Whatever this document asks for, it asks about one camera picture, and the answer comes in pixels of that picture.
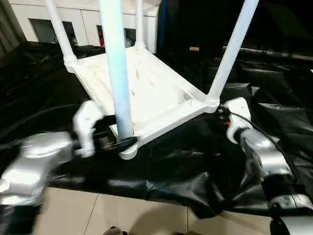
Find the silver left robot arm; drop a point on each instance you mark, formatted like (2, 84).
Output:
(31, 159)

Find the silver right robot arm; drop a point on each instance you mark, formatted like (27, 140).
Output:
(264, 151)

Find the black work mat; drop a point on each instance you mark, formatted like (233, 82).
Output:
(171, 166)

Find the red package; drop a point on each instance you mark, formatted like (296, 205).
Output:
(99, 35)

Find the white glass-door cabinet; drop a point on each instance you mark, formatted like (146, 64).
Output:
(83, 24)

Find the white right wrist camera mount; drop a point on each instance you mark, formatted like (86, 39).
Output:
(240, 105)

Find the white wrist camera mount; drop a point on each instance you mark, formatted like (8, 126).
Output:
(240, 105)
(85, 117)

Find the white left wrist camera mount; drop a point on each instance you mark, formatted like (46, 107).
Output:
(85, 117)

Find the dark metal rail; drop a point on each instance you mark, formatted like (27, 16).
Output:
(281, 54)

